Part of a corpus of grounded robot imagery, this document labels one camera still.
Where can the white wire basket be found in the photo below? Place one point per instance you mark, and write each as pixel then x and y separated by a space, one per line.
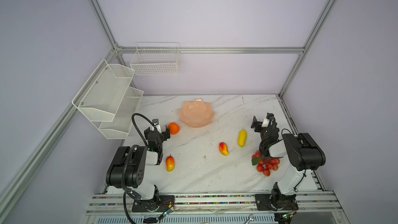
pixel 156 58

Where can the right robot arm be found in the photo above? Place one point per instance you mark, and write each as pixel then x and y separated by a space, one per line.
pixel 304 156

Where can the pink scalloped fruit bowl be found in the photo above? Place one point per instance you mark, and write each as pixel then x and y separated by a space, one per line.
pixel 196 114

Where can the orange fake fruit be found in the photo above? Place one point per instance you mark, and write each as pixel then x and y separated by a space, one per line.
pixel 174 128

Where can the red lychee bunch with leaf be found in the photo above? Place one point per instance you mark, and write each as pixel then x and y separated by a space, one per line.
pixel 264 166

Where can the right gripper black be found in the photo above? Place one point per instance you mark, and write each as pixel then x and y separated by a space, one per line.
pixel 263 126

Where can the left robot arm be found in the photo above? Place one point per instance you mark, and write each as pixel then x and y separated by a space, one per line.
pixel 127 168

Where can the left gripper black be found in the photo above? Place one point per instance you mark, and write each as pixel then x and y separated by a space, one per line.
pixel 162 134

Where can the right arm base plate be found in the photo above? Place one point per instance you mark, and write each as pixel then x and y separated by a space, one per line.
pixel 269 202

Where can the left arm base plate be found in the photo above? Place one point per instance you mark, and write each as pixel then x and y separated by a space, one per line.
pixel 157 204

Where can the white mesh two-tier shelf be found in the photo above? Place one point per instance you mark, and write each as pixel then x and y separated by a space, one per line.
pixel 108 100

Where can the red yellow mango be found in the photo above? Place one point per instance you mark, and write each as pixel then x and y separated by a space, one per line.
pixel 170 164
pixel 223 149

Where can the aluminium rail front frame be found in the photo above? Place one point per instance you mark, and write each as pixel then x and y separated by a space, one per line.
pixel 312 201

